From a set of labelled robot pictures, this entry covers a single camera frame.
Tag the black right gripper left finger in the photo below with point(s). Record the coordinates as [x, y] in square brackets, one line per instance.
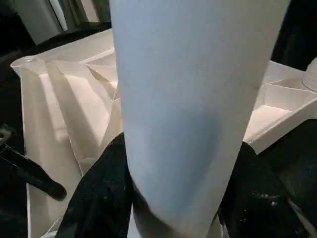
[104, 198]

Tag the black table mat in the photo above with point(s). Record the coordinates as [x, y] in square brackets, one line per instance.
[292, 148]

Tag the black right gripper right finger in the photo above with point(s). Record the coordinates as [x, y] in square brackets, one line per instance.
[260, 210]

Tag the white plastic table top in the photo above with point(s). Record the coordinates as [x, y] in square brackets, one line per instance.
[62, 99]

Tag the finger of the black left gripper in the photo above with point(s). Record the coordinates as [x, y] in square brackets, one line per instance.
[37, 178]

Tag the white plastic table leg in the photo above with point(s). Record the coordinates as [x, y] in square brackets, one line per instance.
[193, 86]
[310, 74]

